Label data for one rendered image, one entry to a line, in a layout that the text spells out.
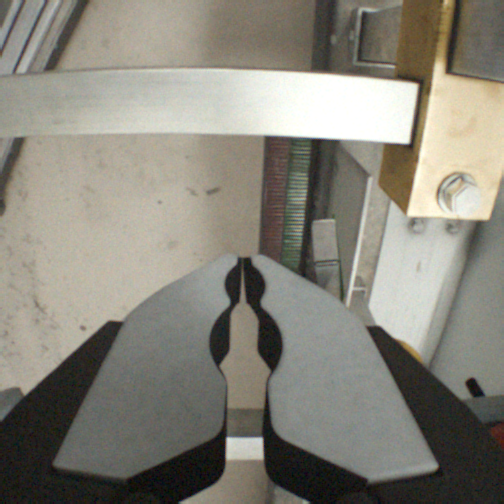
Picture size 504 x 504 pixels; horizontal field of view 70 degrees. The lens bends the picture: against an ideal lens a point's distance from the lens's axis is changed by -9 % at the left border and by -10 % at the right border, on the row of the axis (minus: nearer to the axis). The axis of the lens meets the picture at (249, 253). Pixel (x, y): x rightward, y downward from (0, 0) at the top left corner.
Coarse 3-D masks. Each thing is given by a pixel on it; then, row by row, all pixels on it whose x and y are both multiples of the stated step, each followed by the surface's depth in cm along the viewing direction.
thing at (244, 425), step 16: (464, 400) 32; (480, 400) 31; (496, 400) 31; (240, 416) 30; (256, 416) 30; (480, 416) 30; (496, 416) 30; (240, 432) 29; (256, 432) 29; (240, 448) 29; (256, 448) 29
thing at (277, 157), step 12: (276, 144) 34; (288, 144) 34; (276, 156) 34; (276, 168) 35; (276, 180) 35; (276, 192) 36; (276, 204) 37; (264, 216) 37; (276, 216) 37; (264, 228) 38; (276, 228) 38; (264, 240) 38; (276, 240) 38; (264, 252) 39; (276, 252) 39
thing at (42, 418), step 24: (96, 336) 8; (72, 360) 8; (96, 360) 8; (48, 384) 7; (72, 384) 7; (24, 408) 6; (48, 408) 6; (72, 408) 7; (0, 432) 6; (24, 432) 6; (48, 432) 6; (0, 456) 5; (24, 456) 6; (48, 456) 6; (0, 480) 5; (24, 480) 5; (48, 480) 5; (72, 480) 5
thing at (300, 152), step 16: (304, 144) 34; (304, 160) 35; (288, 176) 35; (304, 176) 35; (288, 192) 36; (304, 192) 36; (288, 208) 37; (304, 208) 37; (288, 224) 38; (288, 240) 38; (288, 256) 39
